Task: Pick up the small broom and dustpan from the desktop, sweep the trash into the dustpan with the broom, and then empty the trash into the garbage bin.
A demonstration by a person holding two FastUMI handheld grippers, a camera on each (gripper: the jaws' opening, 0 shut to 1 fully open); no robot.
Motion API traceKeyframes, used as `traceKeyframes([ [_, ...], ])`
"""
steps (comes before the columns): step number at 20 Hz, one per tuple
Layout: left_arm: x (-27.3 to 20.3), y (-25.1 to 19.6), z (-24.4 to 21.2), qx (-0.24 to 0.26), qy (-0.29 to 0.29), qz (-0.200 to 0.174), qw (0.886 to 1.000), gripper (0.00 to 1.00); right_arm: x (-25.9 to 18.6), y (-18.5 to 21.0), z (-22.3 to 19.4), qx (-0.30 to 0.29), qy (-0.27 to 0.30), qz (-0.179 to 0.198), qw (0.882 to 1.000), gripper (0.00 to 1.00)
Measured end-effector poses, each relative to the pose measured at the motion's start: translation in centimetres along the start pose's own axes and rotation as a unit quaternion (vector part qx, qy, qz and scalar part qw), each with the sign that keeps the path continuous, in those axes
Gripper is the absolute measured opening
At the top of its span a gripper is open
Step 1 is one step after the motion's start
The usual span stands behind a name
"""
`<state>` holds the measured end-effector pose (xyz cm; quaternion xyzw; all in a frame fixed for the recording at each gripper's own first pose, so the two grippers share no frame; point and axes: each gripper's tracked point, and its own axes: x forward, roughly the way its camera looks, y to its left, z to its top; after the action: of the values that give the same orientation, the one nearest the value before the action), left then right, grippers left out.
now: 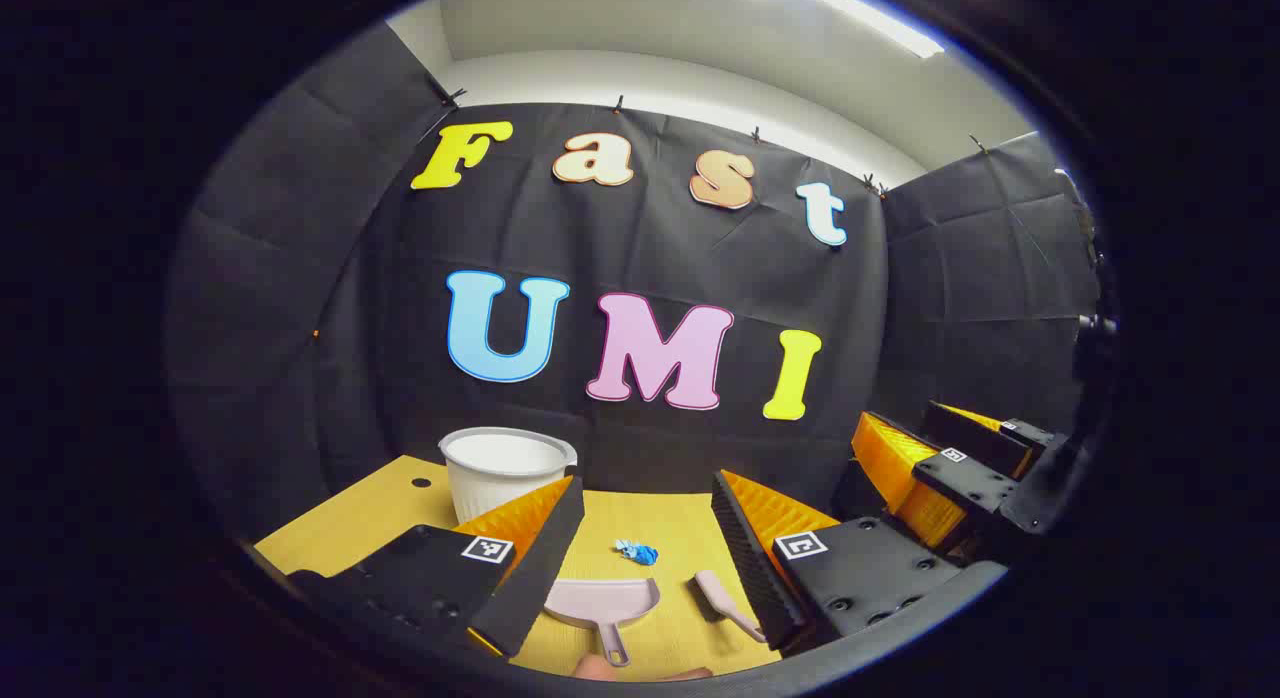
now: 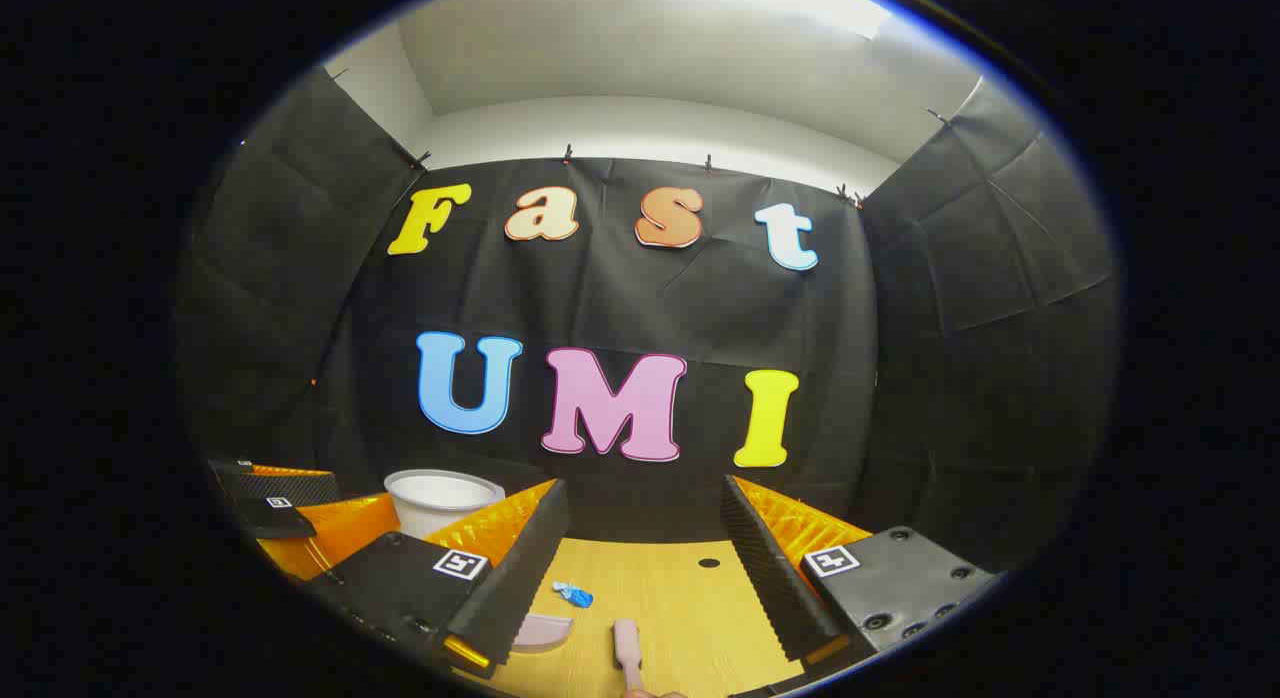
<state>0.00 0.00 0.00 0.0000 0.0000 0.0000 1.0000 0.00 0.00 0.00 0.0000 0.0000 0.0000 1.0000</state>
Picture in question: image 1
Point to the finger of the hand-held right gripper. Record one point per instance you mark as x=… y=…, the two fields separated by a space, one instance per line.
x=1025 y=433
x=965 y=478

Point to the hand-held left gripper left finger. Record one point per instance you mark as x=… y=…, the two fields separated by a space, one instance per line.
x=545 y=553

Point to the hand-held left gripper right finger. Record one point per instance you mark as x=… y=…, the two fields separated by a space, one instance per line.
x=745 y=558

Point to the small pink broom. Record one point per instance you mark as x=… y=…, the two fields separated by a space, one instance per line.
x=712 y=588

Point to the small pink dustpan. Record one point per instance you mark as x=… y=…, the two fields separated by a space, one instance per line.
x=600 y=600

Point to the white ribbed garbage bin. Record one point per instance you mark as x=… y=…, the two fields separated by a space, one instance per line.
x=500 y=478

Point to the blue paper trash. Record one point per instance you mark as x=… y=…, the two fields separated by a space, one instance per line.
x=638 y=553

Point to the yellow wooden desktop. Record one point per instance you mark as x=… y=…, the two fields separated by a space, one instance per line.
x=660 y=518

